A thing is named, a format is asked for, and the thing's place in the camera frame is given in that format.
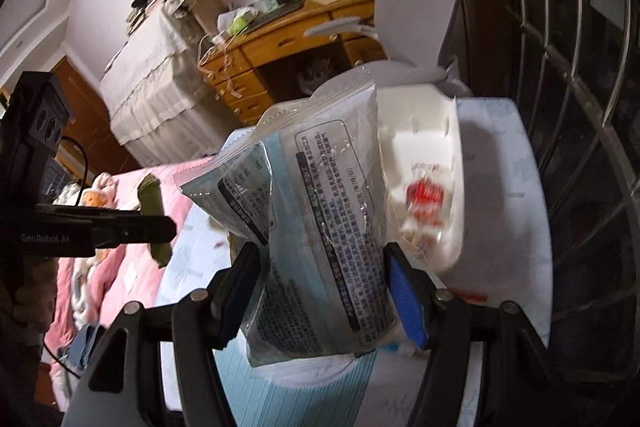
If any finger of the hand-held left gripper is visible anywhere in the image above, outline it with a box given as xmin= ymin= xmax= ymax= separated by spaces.
xmin=92 ymin=213 xmax=177 ymax=249

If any blue grey pouch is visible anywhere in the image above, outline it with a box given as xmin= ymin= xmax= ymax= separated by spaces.
xmin=70 ymin=324 xmax=107 ymax=369

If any person's left hand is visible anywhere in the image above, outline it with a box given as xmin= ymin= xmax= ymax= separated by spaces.
xmin=12 ymin=257 xmax=57 ymax=339

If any white lace cover cloth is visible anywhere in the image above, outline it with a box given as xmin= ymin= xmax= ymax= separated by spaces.
xmin=100 ymin=4 xmax=242 ymax=168

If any black keyboard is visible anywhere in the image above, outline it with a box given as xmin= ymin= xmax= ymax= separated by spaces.
xmin=247 ymin=0 xmax=309 ymax=30

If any small green snack packet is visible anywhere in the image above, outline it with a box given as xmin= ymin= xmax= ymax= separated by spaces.
xmin=137 ymin=174 xmax=174 ymax=269

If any stack of books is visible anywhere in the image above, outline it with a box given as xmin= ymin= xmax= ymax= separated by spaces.
xmin=125 ymin=0 xmax=167 ymax=36

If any small red snack packet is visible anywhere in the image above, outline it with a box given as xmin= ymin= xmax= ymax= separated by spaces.
xmin=399 ymin=163 xmax=447 ymax=250

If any cat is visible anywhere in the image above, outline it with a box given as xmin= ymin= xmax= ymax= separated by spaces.
xmin=297 ymin=57 xmax=337 ymax=96

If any cartoon print quilt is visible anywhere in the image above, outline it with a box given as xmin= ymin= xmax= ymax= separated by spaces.
xmin=55 ymin=172 xmax=122 ymax=324

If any white plastic storage bin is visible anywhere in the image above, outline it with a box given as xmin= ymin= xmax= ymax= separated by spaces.
xmin=312 ymin=82 xmax=467 ymax=279

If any wooden desk with drawers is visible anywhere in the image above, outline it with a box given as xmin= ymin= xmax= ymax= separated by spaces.
xmin=197 ymin=0 xmax=389 ymax=126

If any clear plastic mask packet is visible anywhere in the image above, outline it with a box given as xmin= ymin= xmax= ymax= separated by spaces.
xmin=179 ymin=67 xmax=407 ymax=369

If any tree print tablecloth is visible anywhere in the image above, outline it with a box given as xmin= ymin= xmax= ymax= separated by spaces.
xmin=155 ymin=99 xmax=554 ymax=427

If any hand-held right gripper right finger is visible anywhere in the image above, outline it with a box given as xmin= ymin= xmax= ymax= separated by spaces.
xmin=382 ymin=241 xmax=568 ymax=427

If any pink blanket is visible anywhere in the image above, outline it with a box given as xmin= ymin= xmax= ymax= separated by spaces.
xmin=40 ymin=162 xmax=212 ymax=408

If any metal window grille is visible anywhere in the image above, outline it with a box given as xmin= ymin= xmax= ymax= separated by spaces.
xmin=492 ymin=0 xmax=640 ymax=390

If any wooden door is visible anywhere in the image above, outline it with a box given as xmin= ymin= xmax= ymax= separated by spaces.
xmin=47 ymin=57 xmax=142 ymax=178

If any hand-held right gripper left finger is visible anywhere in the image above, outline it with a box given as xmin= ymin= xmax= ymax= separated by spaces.
xmin=65 ymin=241 xmax=261 ymax=427

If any white charger cable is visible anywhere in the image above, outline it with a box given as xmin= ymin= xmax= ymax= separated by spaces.
xmin=196 ymin=34 xmax=242 ymax=101

